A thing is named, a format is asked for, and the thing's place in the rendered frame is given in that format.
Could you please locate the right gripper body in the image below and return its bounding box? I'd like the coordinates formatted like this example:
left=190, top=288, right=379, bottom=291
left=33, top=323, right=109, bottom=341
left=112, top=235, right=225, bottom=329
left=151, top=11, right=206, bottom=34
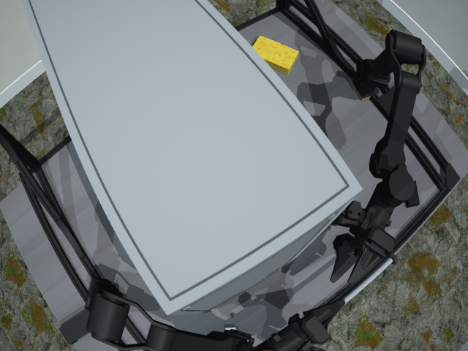
left=267, top=313, right=331, bottom=351

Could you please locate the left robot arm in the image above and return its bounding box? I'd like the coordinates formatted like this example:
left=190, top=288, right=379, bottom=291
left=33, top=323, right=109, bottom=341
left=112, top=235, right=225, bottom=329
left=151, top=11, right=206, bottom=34
left=331, top=29, right=426, bottom=231

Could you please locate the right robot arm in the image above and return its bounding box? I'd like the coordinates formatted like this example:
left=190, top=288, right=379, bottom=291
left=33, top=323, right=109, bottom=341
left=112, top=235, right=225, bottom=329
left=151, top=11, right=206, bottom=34
left=85, top=276, right=276, bottom=351

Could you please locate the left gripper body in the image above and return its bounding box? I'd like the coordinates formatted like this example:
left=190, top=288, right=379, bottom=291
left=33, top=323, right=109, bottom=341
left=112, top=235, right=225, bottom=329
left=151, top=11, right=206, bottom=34
left=333, top=203, right=396, bottom=257

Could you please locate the yellow sponge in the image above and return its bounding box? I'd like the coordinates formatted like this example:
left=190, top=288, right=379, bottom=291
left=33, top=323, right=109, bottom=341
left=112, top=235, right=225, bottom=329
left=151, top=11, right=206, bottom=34
left=252, top=36, right=299, bottom=75

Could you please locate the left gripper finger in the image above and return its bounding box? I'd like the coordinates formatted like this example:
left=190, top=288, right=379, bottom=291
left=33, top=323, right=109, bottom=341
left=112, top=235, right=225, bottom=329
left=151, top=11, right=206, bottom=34
left=347, top=241, right=387, bottom=284
left=330, top=245, right=358, bottom=283

